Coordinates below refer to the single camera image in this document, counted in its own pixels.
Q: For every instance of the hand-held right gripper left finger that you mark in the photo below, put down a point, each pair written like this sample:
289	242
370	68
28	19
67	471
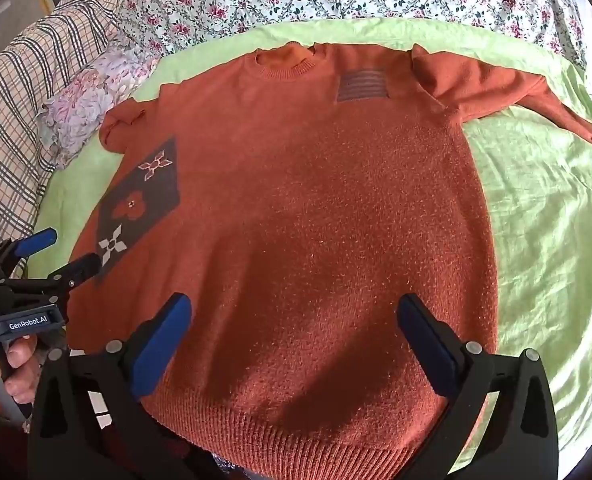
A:
161	345

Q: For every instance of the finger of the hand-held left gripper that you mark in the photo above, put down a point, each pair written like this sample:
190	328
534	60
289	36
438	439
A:
78	270
38	240

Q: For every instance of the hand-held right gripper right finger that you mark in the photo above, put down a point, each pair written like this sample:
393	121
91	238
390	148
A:
441	355

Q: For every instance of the rust orange towel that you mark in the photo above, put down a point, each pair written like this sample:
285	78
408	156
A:
301	235

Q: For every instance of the person's left hand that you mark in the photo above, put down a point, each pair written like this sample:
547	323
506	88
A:
21	382

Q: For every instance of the pink floral pillow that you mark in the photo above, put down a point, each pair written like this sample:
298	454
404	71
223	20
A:
91	95

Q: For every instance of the beige plaid blanket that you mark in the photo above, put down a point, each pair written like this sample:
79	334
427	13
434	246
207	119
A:
21	85

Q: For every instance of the light green bed sheet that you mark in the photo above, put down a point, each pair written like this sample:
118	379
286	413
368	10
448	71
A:
536	220

